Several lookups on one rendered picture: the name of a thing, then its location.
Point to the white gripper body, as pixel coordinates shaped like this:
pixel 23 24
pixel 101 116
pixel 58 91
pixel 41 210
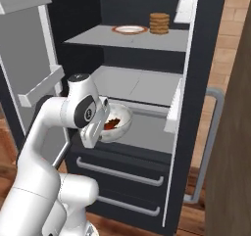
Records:
pixel 92 135

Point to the stack of brown cookies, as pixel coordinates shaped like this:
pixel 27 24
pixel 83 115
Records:
pixel 159 23

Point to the brown wooden cabinet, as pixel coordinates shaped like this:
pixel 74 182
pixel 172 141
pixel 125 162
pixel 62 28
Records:
pixel 233 142

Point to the black fridge drawer front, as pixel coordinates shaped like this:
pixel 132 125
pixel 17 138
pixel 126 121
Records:
pixel 130 163
pixel 137 197

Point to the white bowl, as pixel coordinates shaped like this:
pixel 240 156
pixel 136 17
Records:
pixel 125 116

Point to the fridge door with white bins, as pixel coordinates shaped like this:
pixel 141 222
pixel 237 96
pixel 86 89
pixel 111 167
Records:
pixel 196 83

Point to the fridge door with grey shelves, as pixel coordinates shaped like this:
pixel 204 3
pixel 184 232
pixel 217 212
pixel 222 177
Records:
pixel 23 50

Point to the black fridge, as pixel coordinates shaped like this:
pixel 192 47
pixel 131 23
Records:
pixel 147 57

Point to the red-brown food piece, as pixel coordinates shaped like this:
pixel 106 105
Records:
pixel 112 124

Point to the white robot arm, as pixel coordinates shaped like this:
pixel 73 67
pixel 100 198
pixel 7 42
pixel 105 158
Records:
pixel 36 168

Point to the white plate with orange rim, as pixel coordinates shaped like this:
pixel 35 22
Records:
pixel 129 29

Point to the white carton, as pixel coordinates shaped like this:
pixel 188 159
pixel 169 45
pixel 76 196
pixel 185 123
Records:
pixel 185 8

